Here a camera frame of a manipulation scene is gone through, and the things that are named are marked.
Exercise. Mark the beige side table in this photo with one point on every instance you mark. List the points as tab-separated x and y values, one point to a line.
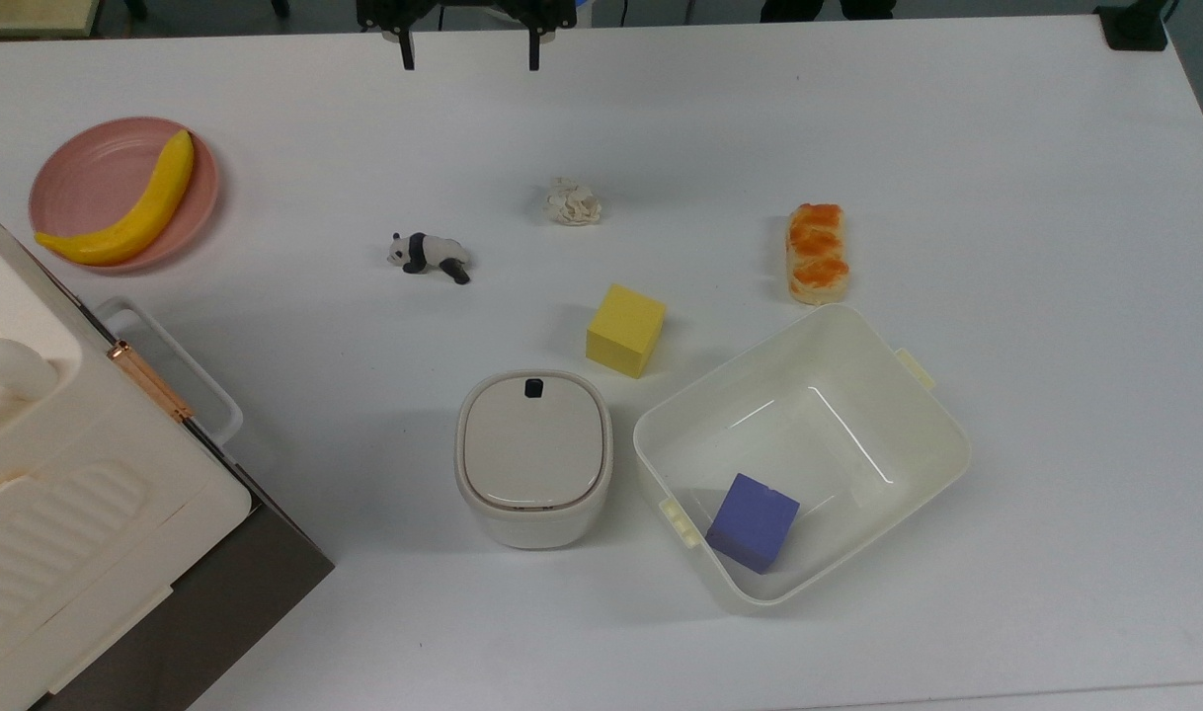
29	15

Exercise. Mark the orange glazed bread loaf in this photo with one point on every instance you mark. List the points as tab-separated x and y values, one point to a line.
817	255

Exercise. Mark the pink plate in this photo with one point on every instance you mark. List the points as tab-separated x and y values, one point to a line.
88	178

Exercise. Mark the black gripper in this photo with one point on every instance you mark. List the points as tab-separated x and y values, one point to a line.
463	10

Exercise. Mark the crumpled white paper ball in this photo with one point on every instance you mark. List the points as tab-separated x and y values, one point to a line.
573	202

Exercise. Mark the yellow cube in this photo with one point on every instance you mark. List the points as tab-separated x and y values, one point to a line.
625	331

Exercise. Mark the small panda figurine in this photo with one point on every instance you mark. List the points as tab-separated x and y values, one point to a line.
426	253

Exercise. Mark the cream plastic basket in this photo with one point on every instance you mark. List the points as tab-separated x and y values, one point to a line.
819	434

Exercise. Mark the yellow banana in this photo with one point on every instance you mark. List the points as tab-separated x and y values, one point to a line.
147	212

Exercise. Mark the small white lidded bin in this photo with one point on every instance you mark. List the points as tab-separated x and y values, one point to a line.
532	454

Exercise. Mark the black table clamp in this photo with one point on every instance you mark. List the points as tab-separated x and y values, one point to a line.
1133	25

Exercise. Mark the purple cube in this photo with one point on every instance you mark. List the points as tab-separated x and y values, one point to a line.
753	523

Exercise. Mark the copper latch strip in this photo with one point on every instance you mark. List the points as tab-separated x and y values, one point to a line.
152	380

